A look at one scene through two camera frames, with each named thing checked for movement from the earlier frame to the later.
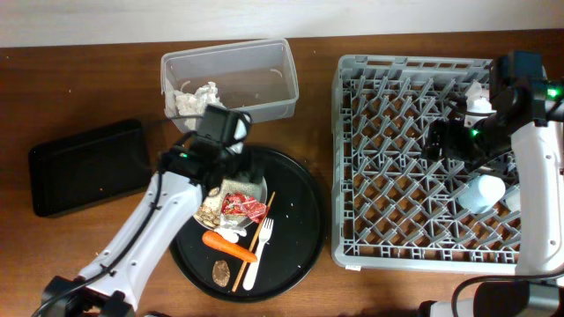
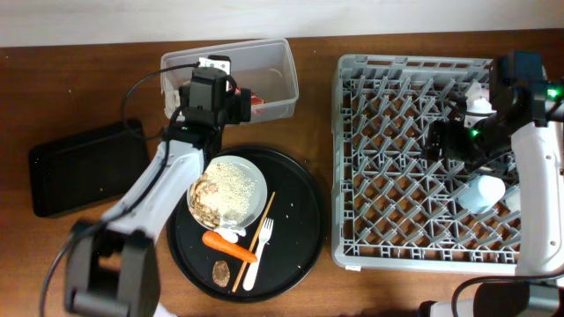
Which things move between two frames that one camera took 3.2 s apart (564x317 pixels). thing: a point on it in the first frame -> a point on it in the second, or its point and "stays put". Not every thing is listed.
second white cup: [513, 198] stays put
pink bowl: [478, 101] stays put
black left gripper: [243, 167] -> [240, 105]
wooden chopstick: [253, 243] stays put
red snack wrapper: [240, 203] -> [256, 99]
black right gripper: [450, 129] stays put
